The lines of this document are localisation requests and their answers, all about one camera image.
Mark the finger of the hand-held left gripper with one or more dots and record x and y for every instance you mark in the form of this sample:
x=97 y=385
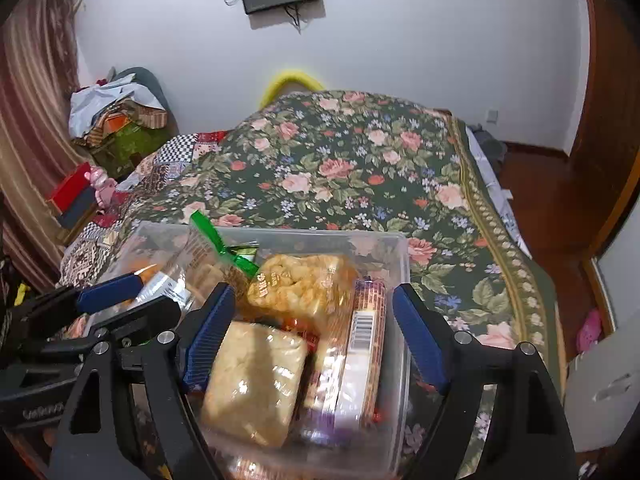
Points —
x=145 y=312
x=107 y=294

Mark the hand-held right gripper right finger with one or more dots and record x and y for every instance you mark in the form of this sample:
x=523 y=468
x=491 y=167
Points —
x=417 y=340

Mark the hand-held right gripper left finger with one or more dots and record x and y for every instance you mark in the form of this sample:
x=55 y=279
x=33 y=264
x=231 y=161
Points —
x=210 y=340

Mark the square pale cracker pack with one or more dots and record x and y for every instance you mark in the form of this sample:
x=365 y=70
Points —
x=250 y=385

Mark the purple biscuit roll pack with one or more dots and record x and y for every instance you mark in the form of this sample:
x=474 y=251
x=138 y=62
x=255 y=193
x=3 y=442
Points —
x=355 y=350

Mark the green-edged biscuit pack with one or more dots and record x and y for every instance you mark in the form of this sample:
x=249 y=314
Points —
x=215 y=255

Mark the golden puffed snack bag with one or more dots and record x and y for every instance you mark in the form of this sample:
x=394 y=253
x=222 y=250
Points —
x=300 y=285

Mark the clear plastic storage box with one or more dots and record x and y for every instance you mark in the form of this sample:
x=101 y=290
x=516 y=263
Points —
x=300 y=240

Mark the pink plush toy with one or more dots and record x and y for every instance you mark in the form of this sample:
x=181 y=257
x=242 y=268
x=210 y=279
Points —
x=100 y=185

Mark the red box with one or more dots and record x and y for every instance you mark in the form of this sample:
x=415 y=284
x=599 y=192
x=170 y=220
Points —
x=70 y=187

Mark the patchwork quilt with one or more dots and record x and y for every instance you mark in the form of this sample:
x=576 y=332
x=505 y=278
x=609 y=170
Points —
x=165 y=160

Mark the white bed sheet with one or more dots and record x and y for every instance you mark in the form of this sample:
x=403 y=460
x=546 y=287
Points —
x=500 y=195

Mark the pink bag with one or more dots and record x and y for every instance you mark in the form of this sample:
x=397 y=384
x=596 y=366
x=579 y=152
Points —
x=590 y=332

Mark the striped red curtain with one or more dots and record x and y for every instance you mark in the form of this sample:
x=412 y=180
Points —
x=35 y=135

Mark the pile of clothes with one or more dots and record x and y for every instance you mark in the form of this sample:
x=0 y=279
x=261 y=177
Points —
x=115 y=115

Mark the floral blanket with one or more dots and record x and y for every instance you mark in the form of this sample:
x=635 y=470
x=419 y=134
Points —
x=350 y=170

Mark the white cabinet with stickers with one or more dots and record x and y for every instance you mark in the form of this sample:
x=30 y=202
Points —
x=605 y=385

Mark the grey bag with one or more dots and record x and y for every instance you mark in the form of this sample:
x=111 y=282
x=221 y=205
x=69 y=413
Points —
x=490 y=150

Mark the grey chair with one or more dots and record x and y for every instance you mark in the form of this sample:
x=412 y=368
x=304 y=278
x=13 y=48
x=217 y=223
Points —
x=147 y=85

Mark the yellow foam tube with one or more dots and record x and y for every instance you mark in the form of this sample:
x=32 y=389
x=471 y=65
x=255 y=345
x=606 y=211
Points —
x=290 y=85

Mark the white wall socket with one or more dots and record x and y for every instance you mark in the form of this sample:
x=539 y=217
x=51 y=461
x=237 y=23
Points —
x=493 y=115

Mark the wooden door frame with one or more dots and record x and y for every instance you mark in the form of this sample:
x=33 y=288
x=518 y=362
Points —
x=607 y=135

